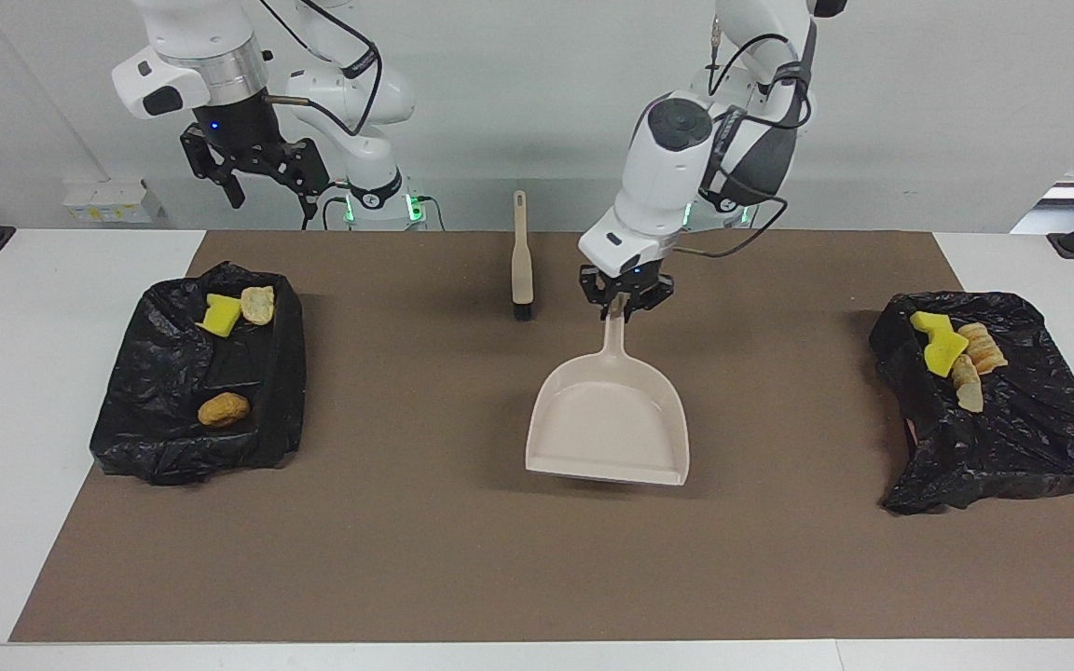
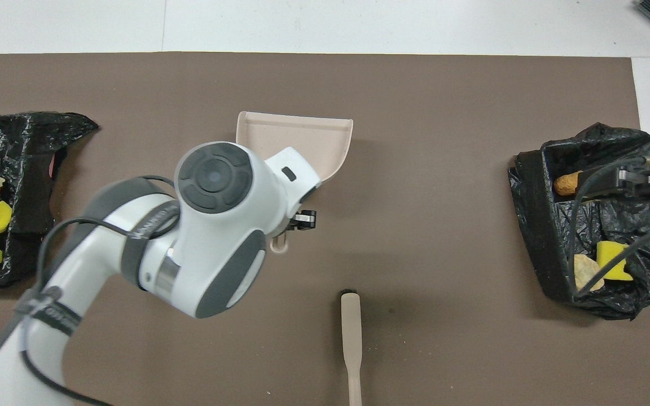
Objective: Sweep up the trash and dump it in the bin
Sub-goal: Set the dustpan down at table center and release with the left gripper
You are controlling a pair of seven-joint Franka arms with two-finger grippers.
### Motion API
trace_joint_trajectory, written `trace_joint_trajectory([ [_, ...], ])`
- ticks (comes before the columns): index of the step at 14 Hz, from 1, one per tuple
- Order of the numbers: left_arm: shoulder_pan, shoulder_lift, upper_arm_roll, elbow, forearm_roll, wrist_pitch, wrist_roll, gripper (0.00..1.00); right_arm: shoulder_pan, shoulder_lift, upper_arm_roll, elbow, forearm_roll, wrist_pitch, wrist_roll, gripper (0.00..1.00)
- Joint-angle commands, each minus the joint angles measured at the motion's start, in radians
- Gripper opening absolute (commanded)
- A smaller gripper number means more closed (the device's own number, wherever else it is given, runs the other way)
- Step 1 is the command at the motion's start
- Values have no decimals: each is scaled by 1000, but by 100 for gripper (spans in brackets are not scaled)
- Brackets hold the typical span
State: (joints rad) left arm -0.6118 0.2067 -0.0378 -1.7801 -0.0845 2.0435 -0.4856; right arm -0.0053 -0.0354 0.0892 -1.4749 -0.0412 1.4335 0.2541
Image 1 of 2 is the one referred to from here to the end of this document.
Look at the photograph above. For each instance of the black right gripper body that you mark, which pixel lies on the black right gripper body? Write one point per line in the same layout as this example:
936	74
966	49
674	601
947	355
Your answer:
243	130

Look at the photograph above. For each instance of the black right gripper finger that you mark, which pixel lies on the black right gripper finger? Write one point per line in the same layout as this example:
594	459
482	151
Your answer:
304	170
211	163

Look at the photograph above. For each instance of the brown table mat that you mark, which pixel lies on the brown table mat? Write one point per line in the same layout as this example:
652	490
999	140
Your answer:
593	559

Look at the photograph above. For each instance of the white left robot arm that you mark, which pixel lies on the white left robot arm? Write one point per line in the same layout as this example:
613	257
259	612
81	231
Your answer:
677	177

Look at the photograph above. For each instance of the white power strip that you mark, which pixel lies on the white power strip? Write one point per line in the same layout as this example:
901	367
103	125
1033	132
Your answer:
113	200

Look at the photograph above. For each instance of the beige plastic dustpan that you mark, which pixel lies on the beige plastic dustpan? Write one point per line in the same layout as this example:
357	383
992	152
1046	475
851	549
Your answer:
607	419

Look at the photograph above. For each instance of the brown bread roll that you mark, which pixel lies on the brown bread roll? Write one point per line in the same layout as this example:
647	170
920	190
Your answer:
223	410

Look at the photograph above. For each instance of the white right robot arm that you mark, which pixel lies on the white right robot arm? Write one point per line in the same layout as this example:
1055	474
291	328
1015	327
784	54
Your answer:
201	47

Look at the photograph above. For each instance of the beige hand brush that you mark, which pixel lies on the beige hand brush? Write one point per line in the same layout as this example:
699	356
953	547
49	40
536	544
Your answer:
522	270

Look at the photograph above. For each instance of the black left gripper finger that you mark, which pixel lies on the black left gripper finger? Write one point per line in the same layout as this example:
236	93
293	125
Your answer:
656	296
595	294

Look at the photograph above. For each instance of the black bag lined bin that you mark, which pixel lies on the black bag lined bin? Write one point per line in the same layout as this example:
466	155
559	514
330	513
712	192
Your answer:
1012	447
164	373

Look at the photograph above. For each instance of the pale bread chunk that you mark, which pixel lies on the pale bread chunk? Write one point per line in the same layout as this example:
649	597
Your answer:
258	305
969	386

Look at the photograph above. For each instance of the orange croissant piece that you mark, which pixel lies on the orange croissant piece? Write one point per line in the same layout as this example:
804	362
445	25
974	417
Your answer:
983	347

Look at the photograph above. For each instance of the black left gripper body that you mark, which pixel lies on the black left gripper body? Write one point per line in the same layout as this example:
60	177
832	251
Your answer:
628	280

